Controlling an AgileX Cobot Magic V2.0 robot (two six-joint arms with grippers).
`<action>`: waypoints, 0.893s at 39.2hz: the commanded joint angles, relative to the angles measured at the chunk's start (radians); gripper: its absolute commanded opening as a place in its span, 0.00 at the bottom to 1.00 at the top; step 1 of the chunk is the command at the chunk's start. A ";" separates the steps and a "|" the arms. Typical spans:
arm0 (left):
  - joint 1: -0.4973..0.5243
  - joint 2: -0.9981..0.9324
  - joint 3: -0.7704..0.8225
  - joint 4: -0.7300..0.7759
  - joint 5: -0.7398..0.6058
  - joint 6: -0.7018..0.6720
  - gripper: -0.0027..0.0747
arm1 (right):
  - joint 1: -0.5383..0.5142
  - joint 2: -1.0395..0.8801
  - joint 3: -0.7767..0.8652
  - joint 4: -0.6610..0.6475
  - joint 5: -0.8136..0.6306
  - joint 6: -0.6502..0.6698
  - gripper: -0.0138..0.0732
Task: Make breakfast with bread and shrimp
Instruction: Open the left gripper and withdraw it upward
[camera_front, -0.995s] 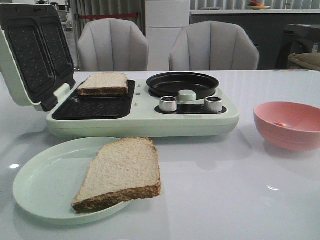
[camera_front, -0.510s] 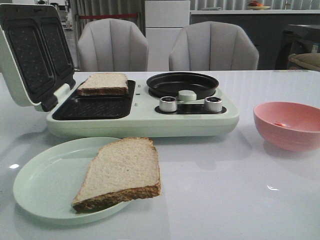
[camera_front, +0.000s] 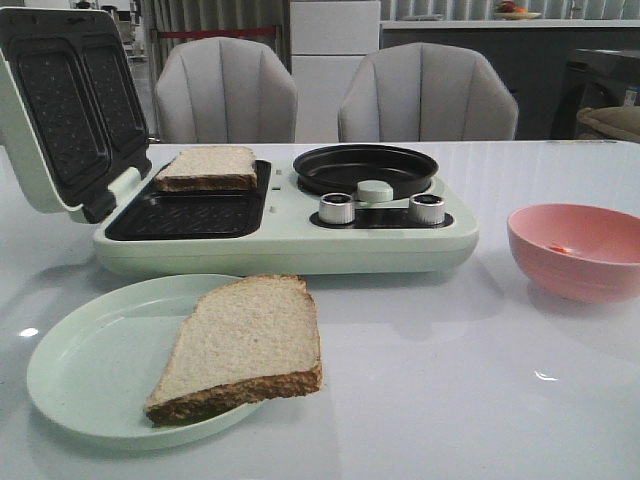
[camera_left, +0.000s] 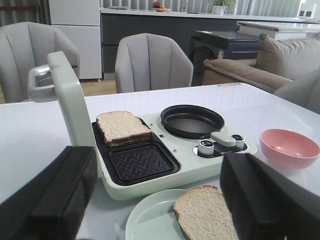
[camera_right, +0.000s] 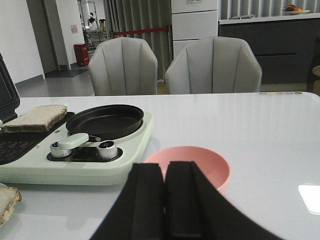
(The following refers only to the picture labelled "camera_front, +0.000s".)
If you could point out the bread slice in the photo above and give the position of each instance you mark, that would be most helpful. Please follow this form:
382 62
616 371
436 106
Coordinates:
209 168
250 340

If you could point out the cooked shrimp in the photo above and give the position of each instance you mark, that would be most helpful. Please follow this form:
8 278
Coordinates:
561 249

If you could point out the pink bowl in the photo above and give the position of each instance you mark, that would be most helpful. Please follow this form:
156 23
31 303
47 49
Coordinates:
605 265

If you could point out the green breakfast maker lid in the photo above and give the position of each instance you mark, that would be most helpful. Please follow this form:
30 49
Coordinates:
71 120

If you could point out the green breakfast maker base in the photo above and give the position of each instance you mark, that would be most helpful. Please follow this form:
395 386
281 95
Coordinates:
275 229

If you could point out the left silver control knob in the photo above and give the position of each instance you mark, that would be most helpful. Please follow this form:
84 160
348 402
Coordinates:
336 208

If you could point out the silver control knob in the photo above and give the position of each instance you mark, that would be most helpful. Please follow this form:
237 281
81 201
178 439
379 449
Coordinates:
426 209
336 208

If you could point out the black round frying pan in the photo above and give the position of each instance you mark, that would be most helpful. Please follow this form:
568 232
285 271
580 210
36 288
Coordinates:
339 168

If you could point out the right silver control knob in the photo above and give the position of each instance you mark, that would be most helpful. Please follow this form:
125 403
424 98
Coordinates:
426 209

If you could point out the right grey chair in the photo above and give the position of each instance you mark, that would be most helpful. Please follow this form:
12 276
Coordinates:
426 92

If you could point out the grey chair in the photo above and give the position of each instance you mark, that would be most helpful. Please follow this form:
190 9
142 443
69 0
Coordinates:
225 90
426 92

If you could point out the left grey chair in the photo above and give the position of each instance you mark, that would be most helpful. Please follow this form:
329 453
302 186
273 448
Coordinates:
225 90

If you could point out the white refrigerator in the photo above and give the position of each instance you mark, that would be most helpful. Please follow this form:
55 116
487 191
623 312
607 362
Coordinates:
328 40

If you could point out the red barrier belt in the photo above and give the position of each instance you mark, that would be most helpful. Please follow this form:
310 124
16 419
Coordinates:
233 33

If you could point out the light green plate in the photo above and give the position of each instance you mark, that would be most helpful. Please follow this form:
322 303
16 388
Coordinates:
93 371

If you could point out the grey counter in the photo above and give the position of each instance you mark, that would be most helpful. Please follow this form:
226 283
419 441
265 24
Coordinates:
529 55

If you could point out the fruit plate on counter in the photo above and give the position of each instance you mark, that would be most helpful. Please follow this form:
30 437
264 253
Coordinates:
510 10

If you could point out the dark washing machine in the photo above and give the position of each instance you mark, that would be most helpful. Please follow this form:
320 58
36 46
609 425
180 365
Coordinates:
595 78

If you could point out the beige cushion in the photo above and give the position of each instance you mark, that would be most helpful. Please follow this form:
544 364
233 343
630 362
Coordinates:
619 123

